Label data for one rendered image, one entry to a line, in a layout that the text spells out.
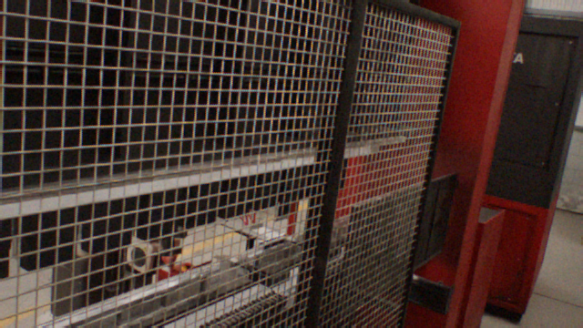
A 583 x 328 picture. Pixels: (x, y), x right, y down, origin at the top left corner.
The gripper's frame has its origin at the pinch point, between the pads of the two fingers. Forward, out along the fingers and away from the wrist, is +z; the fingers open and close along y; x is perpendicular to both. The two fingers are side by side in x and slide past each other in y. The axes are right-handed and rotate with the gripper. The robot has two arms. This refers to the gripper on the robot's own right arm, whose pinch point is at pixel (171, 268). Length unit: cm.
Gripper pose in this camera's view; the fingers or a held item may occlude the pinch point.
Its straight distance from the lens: 265.7
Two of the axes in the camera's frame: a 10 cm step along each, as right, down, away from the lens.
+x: 4.9, -1.2, 8.6
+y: 8.6, -0.4, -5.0
